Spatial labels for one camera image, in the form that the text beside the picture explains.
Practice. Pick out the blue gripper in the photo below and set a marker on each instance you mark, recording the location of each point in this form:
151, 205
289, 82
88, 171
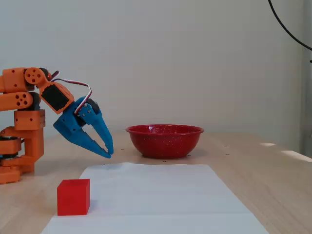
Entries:
70, 124

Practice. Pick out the red cube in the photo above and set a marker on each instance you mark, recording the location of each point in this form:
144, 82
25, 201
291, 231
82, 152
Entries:
73, 198

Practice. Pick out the orange robot base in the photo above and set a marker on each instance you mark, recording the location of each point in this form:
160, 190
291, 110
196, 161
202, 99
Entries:
31, 146

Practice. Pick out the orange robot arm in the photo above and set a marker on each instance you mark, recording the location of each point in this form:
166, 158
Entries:
22, 100

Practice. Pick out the red speckled bowl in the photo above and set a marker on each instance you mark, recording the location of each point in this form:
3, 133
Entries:
165, 143

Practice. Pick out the white paper sheet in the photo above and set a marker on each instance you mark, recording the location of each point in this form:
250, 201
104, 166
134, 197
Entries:
156, 200

